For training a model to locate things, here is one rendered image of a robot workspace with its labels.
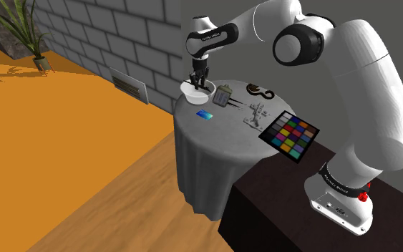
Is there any colour checker board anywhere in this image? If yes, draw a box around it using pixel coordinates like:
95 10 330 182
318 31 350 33
258 110 321 164

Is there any potted green plant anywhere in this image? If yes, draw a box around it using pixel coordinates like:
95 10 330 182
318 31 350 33
0 0 56 74

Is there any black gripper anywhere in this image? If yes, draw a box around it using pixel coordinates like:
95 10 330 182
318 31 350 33
189 59 210 91

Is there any blue card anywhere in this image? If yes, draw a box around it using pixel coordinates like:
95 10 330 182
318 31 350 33
195 109 214 121

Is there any grey wall vent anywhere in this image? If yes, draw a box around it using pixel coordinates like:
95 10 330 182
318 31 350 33
109 67 150 105

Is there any white bowl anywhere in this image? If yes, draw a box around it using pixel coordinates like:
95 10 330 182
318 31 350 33
180 79 217 105

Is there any silver metal tool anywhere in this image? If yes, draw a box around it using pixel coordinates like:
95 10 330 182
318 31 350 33
243 102 271 131

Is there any dark brown curled figure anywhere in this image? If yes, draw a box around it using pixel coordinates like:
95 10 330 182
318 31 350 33
246 82 276 100

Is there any dark robot stand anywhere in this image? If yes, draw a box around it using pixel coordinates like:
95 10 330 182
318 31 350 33
218 139 403 252

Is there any round table with grey cloth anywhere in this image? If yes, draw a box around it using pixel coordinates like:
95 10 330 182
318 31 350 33
173 79 297 222

